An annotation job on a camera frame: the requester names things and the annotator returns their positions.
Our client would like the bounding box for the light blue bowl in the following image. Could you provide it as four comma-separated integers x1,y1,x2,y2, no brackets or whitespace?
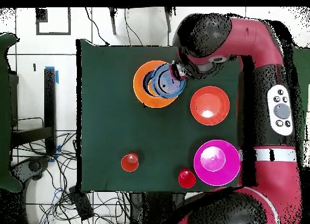
150,62,189,100

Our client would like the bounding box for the small orange cup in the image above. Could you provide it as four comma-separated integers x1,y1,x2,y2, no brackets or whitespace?
147,79,159,97

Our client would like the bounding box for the dark blue bowl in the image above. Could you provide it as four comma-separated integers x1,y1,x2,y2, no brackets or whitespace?
142,70,156,97

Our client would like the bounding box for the shallow red-orange bowl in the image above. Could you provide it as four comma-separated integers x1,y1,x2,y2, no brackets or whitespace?
190,85,231,126

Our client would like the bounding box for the black tripod leg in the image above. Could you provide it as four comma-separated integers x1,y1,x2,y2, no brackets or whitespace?
108,7,117,36
164,7,173,34

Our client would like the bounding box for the dark green tablecloth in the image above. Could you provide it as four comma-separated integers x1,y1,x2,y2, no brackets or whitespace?
76,38,250,194

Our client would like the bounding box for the tall red-orange cup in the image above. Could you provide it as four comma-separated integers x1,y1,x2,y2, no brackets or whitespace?
120,152,140,173

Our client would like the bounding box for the large pink bowl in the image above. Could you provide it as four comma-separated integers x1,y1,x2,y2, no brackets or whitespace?
193,139,242,186

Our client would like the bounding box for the red cup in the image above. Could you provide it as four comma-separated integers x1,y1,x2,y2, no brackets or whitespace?
178,168,197,189

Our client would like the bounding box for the blue tape piece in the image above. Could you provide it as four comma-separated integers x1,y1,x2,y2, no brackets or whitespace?
45,65,59,85

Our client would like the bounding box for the green cloth side table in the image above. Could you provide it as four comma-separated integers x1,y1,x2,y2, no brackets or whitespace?
0,33,23,193
291,45,310,113

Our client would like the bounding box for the black power box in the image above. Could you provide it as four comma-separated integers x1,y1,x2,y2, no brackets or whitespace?
67,185,94,222

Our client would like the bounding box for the black floor cable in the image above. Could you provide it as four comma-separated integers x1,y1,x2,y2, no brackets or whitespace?
124,8,143,46
84,7,110,46

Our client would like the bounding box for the black square floor frame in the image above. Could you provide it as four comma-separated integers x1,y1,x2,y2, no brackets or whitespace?
35,7,71,36

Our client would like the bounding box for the black table frame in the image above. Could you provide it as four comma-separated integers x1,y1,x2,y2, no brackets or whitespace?
9,67,58,157

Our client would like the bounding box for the tangle of floor cables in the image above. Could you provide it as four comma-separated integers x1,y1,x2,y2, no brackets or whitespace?
12,130,131,224

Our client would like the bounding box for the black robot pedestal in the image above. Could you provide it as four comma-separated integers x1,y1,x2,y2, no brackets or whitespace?
129,192,186,224

